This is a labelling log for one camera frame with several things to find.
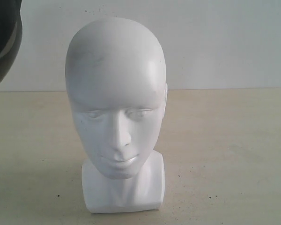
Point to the white mannequin head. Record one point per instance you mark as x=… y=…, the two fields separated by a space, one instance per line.
x=115 y=75

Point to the black helmet with tinted visor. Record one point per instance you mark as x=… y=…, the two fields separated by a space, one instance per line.
x=10 y=34

